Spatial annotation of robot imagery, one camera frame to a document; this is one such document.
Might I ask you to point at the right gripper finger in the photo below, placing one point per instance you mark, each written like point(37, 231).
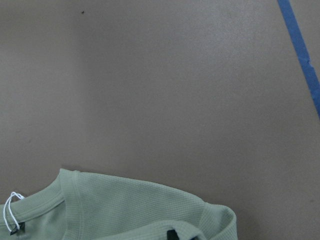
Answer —
point(172, 235)

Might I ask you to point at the olive green long-sleeve shirt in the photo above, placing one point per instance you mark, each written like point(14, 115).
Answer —
point(92, 206)

